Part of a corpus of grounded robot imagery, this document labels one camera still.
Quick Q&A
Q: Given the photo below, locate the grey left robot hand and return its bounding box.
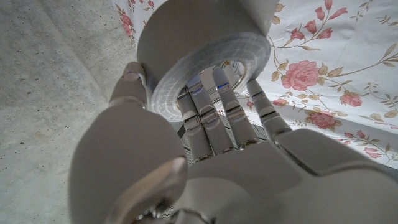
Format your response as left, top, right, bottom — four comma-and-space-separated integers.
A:
67, 61, 398, 224

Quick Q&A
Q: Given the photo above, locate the grey duct tape roll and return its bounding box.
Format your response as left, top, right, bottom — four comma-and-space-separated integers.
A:
136, 0, 272, 123

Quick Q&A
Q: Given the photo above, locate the floral backdrop cloth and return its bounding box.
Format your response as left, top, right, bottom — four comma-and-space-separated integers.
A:
110, 0, 398, 170

